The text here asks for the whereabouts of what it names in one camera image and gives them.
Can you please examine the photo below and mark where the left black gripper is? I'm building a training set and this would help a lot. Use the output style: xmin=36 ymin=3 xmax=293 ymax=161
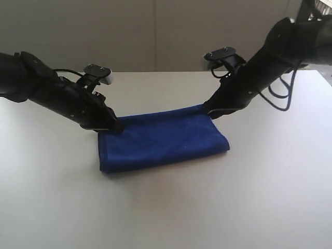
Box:
xmin=51 ymin=77 xmax=124 ymax=134

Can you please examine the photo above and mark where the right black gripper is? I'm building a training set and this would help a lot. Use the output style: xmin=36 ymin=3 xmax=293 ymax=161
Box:
xmin=203 ymin=64 xmax=275 ymax=119

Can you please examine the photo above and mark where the blue towel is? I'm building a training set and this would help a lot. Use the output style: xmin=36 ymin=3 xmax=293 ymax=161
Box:
xmin=98 ymin=105 xmax=230 ymax=174

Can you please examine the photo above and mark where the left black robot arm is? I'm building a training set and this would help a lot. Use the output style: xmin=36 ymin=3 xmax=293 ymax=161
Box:
xmin=1 ymin=51 xmax=123 ymax=133

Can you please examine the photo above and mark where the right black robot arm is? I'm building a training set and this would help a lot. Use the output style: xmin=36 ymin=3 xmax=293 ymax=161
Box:
xmin=203 ymin=1 xmax=331 ymax=119

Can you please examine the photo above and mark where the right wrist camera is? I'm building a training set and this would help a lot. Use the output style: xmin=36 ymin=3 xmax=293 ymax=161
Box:
xmin=201 ymin=47 xmax=236 ymax=71

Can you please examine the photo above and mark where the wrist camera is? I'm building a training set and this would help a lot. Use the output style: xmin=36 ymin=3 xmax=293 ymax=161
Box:
xmin=201 ymin=47 xmax=236 ymax=71
xmin=84 ymin=64 xmax=113 ymax=85

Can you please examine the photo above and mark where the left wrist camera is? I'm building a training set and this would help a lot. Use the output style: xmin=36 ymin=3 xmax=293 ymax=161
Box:
xmin=84 ymin=64 xmax=113 ymax=85

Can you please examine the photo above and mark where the left black camera cable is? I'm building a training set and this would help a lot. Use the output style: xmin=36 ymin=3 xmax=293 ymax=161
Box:
xmin=53 ymin=68 xmax=86 ymax=84

